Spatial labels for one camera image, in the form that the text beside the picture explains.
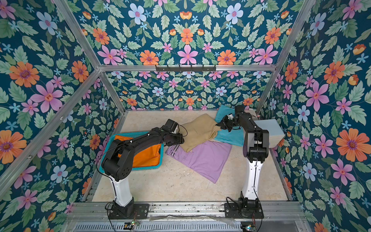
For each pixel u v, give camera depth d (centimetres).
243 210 67
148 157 89
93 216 72
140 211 73
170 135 80
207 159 91
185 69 93
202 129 103
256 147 59
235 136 101
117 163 50
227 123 91
